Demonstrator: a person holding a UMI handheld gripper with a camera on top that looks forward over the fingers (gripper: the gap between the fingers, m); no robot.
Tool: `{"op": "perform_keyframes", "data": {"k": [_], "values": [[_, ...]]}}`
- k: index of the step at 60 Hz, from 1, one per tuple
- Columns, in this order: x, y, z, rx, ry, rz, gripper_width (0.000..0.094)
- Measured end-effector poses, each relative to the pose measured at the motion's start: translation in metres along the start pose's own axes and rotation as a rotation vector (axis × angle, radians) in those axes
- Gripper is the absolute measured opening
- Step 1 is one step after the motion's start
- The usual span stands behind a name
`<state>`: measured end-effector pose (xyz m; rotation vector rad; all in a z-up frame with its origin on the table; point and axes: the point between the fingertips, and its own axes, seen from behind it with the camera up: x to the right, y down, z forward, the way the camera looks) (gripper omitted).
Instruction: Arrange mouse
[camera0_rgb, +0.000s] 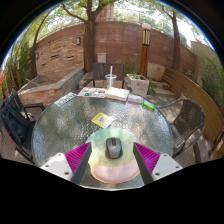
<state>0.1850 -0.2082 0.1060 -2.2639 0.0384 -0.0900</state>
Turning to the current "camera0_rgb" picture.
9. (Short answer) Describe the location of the white square planter box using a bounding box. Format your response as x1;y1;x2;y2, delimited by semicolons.
125;73;150;98

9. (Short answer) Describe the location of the thin pale booklet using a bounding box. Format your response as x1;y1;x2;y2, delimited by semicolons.
127;93;144;104

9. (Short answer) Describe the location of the black backpack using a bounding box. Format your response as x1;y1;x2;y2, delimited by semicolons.
1;106;36;144

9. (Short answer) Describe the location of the clear plastic cup with straw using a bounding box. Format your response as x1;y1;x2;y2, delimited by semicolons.
104;65;118;90

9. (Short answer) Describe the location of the pastel green pink mouse pad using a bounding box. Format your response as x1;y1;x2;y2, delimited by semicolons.
85;127;141;184

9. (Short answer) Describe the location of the dark wooden slatted chair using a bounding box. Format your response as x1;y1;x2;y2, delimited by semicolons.
79;62;127;89

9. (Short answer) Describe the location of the yellow printed card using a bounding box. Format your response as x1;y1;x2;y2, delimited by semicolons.
90;112;115;129

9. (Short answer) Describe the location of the curved wooden bench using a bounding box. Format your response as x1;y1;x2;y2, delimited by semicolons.
162;68;224;146

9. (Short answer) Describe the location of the grey computer mouse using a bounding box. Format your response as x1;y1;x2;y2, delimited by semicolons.
105;136;124;160

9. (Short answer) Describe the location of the leaning beige stone slab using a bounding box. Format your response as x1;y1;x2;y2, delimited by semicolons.
146;62;167;82

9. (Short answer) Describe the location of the brown wicker chair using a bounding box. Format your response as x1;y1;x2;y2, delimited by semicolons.
156;97;207;158

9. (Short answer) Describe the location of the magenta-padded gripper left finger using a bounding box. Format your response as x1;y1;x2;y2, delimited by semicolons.
39;141;93;185

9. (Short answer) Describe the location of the thick white book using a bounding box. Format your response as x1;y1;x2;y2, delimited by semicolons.
104;87;131;102

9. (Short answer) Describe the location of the wooden garden lamp post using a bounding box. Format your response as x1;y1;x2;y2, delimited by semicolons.
138;22;152;77

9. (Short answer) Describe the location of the grey wall utility box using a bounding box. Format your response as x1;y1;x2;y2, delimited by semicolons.
96;52;108;64

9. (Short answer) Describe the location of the black metal patio chair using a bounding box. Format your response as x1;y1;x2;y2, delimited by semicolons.
0;91;46;164

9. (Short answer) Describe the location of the slim tree trunk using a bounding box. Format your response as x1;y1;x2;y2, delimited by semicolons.
161;4;181;71

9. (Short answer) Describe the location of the thick forked tree trunk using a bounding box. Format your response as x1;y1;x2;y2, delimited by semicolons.
61;0;116;74

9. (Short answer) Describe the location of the open colourful magazine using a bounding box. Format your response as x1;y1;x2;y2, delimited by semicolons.
77;86;108;99

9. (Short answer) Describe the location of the small green packet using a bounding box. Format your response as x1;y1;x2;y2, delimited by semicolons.
142;99;157;112

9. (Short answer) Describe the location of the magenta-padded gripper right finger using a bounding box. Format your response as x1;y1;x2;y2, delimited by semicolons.
132;142;184;185

